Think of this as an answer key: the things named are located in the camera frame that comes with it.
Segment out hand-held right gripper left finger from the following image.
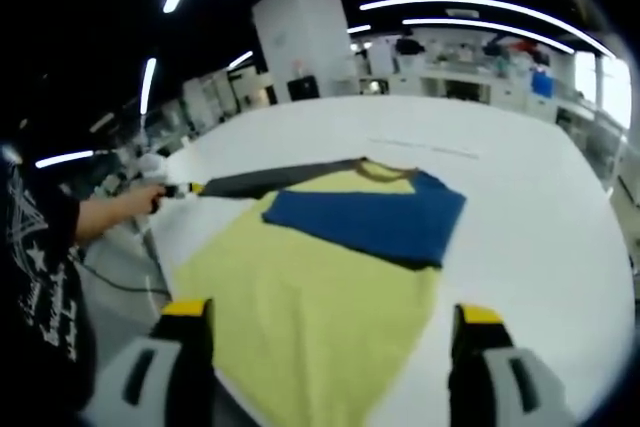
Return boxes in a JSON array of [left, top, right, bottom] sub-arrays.
[[82, 297, 216, 427]]

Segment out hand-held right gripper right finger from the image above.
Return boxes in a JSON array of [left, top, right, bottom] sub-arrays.
[[447, 302, 576, 427]]

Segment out yellow garment with dark sleeves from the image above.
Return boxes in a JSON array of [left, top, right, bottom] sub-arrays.
[[172, 156, 468, 427]]

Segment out person's left hand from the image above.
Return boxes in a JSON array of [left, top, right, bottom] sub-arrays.
[[130, 185, 170, 216]]

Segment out black box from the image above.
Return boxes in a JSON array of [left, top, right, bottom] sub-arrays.
[[287, 75, 322, 103]]

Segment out person's black printed t-shirt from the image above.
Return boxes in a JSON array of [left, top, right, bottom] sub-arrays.
[[0, 159, 97, 421]]

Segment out white square pillar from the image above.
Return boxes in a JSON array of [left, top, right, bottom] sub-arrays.
[[252, 0, 357, 102]]

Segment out white tall cabinet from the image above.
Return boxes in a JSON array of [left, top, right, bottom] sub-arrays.
[[367, 36, 397, 76]]

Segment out white counter cabinets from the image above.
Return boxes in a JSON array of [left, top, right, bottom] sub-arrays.
[[418, 72, 557, 109]]

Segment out blue bin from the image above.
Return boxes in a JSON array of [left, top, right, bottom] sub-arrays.
[[530, 69, 557, 99]]

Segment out black cable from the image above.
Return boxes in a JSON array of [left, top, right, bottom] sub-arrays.
[[73, 245, 171, 299]]

